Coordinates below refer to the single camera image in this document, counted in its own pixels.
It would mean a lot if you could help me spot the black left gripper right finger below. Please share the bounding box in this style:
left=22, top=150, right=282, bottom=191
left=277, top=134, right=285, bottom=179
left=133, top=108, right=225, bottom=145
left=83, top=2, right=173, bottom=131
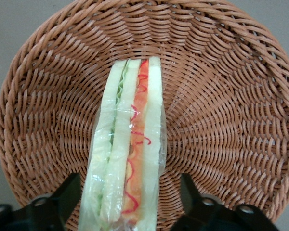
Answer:
left=177, top=173, right=281, bottom=231

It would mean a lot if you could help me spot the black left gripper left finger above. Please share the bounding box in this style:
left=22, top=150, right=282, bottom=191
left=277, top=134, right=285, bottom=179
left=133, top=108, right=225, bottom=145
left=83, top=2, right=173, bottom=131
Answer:
left=0, top=172, right=82, bottom=231

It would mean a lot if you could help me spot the triangle sandwich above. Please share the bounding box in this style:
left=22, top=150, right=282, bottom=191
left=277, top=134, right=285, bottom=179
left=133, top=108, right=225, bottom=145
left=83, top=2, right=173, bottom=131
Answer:
left=77, top=56, right=168, bottom=231

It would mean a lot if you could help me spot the round brown wicker basket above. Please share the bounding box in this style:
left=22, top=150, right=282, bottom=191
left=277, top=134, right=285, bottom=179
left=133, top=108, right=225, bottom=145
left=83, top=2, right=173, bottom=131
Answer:
left=0, top=0, right=289, bottom=231

